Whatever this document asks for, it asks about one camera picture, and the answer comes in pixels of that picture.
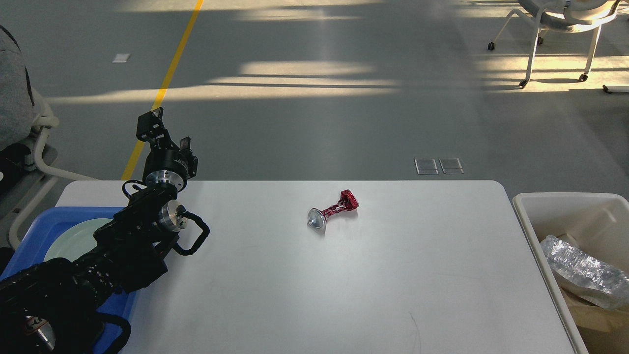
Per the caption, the right floor outlet plate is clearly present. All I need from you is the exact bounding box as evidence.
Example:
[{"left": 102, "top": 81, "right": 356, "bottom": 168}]
[{"left": 439, "top": 157, "right": 464, "bottom": 175}]

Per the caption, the aluminium foil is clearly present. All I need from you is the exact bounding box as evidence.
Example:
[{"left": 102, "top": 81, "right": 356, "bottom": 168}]
[{"left": 541, "top": 235, "right": 629, "bottom": 310}]

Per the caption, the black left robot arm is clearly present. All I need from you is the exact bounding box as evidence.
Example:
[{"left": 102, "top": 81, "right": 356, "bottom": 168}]
[{"left": 0, "top": 107, "right": 210, "bottom": 354}]

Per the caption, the white chair top right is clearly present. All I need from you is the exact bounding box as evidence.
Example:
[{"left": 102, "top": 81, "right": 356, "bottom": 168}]
[{"left": 487, "top": 0, "right": 620, "bottom": 89}]

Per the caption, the left floor outlet plate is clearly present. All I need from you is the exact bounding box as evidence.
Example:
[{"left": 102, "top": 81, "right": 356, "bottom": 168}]
[{"left": 415, "top": 158, "right": 439, "bottom": 176}]

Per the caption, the light green plate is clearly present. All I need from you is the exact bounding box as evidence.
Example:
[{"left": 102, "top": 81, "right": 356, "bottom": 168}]
[{"left": 44, "top": 219, "right": 112, "bottom": 262}]

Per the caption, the floor outlet plate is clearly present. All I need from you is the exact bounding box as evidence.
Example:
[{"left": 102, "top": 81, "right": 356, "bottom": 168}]
[
  {"left": 415, "top": 158, "right": 439, "bottom": 176},
  {"left": 439, "top": 157, "right": 464, "bottom": 175}
]

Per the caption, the white chair left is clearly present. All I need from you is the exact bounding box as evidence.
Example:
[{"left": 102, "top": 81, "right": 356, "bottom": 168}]
[{"left": 1, "top": 27, "right": 89, "bottom": 249}]

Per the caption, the brown paper bag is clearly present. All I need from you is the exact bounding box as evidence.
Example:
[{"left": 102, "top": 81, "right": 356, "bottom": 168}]
[{"left": 560, "top": 289, "right": 629, "bottom": 332}]

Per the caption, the crushed red soda can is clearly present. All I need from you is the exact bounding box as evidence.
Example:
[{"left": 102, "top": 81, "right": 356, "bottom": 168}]
[{"left": 306, "top": 190, "right": 359, "bottom": 230}]

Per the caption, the blue plastic tray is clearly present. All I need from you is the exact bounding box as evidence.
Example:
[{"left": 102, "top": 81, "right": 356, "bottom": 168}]
[{"left": 1, "top": 206, "right": 136, "bottom": 354}]

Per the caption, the white chair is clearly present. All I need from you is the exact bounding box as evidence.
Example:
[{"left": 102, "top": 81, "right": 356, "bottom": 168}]
[
  {"left": 487, "top": 0, "right": 620, "bottom": 89},
  {"left": 1, "top": 27, "right": 89, "bottom": 249}
]

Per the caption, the white plastic bin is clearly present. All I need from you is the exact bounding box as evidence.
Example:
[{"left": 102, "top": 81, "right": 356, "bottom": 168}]
[{"left": 513, "top": 192, "right": 629, "bottom": 354}]

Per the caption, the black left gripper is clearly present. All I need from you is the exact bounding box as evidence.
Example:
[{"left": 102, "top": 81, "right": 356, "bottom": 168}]
[{"left": 136, "top": 107, "right": 199, "bottom": 191}]

